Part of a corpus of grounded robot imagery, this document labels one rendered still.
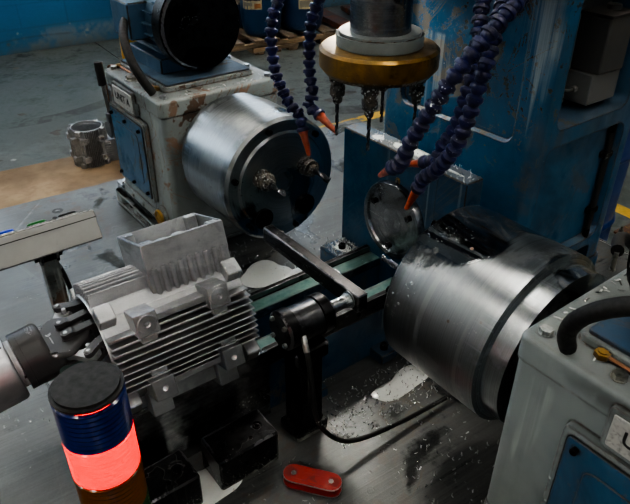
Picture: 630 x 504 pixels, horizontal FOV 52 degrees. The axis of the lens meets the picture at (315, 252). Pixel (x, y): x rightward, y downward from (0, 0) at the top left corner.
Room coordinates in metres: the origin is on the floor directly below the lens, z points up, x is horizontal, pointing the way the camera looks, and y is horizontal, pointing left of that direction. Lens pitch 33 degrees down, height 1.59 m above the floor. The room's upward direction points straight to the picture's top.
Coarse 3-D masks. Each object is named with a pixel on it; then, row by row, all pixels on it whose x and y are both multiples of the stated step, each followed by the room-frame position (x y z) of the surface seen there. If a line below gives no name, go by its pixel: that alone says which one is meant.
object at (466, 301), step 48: (432, 240) 0.72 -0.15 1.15; (480, 240) 0.70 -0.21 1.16; (528, 240) 0.70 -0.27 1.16; (432, 288) 0.67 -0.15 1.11; (480, 288) 0.63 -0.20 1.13; (528, 288) 0.62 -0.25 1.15; (576, 288) 0.63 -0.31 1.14; (432, 336) 0.63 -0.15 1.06; (480, 336) 0.59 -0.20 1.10; (480, 384) 0.58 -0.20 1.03
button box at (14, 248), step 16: (48, 224) 0.88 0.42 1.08; (64, 224) 0.89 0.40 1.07; (80, 224) 0.91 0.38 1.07; (96, 224) 0.92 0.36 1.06; (0, 240) 0.84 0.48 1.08; (16, 240) 0.85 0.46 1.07; (32, 240) 0.86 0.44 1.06; (48, 240) 0.87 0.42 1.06; (64, 240) 0.88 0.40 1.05; (80, 240) 0.89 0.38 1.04; (0, 256) 0.82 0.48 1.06; (16, 256) 0.83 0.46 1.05; (32, 256) 0.84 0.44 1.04
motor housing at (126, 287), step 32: (96, 288) 0.67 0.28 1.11; (128, 288) 0.68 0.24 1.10; (192, 288) 0.70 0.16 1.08; (160, 320) 0.65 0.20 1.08; (192, 320) 0.67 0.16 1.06; (224, 320) 0.67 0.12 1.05; (256, 320) 0.70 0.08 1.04; (128, 352) 0.60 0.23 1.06; (160, 352) 0.62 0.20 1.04; (192, 352) 0.64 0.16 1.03; (128, 384) 0.59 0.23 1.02; (192, 384) 0.66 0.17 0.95
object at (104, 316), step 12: (228, 264) 0.73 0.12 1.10; (228, 276) 0.72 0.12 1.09; (72, 288) 0.73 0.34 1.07; (72, 300) 0.72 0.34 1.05; (96, 312) 0.63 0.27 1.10; (108, 312) 0.63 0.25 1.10; (108, 324) 0.62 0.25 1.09; (252, 348) 0.70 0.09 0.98; (132, 396) 0.60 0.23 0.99; (132, 408) 0.59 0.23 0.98
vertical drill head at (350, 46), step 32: (352, 0) 0.96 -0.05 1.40; (384, 0) 0.93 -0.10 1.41; (352, 32) 0.96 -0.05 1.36; (384, 32) 0.93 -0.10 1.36; (416, 32) 0.96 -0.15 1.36; (320, 64) 0.95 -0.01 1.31; (352, 64) 0.90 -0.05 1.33; (384, 64) 0.89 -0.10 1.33; (416, 64) 0.90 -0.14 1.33; (416, 96) 0.96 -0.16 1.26
